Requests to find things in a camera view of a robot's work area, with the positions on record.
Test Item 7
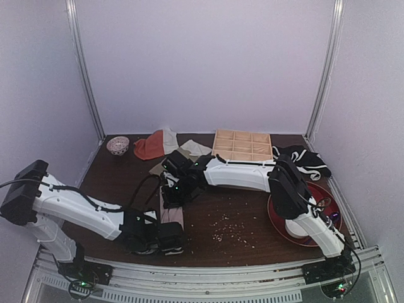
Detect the mauve and cream underwear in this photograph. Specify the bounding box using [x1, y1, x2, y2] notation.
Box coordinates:
[159, 191, 184, 233]

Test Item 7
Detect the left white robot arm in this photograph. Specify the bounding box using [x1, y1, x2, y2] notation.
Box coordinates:
[1, 160, 184, 277]

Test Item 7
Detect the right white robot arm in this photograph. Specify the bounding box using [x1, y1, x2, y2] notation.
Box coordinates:
[162, 151, 361, 284]

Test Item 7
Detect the olive green underwear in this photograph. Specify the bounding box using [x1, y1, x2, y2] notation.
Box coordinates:
[149, 140, 212, 175]

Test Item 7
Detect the orange underwear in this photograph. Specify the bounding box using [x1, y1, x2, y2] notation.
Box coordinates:
[134, 128, 179, 160]

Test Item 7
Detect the wooden compartment tray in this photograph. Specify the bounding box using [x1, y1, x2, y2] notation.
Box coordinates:
[211, 129, 273, 161]

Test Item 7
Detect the small patterned bowl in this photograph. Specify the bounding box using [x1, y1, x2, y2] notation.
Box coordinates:
[107, 136, 130, 156]

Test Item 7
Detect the white bowl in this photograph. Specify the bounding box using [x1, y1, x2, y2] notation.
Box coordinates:
[285, 220, 309, 239]

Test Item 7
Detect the black and white garment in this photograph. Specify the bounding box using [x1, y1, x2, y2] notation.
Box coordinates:
[272, 145, 332, 181]

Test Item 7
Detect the round red tray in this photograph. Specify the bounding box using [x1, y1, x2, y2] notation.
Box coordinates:
[267, 182, 344, 247]

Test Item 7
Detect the purple spoon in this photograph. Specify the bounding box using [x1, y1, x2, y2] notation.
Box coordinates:
[329, 211, 341, 223]

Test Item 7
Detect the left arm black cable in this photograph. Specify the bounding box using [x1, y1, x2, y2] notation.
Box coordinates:
[0, 175, 165, 215]

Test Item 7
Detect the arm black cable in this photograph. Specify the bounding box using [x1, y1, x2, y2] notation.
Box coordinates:
[311, 195, 364, 285]
[0, 175, 165, 215]

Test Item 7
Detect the front aluminium rail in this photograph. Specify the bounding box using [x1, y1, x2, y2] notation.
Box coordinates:
[34, 246, 384, 303]

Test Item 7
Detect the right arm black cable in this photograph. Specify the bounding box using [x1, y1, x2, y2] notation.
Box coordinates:
[311, 195, 364, 285]

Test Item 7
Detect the left aluminium frame post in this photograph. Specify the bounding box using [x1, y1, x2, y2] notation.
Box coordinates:
[65, 0, 106, 146]

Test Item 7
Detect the aluminium frame post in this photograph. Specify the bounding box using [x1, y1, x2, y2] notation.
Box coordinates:
[305, 0, 345, 144]
[65, 0, 106, 146]

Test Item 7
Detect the right aluminium frame post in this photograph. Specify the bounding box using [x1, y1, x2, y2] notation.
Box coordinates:
[305, 0, 345, 144]

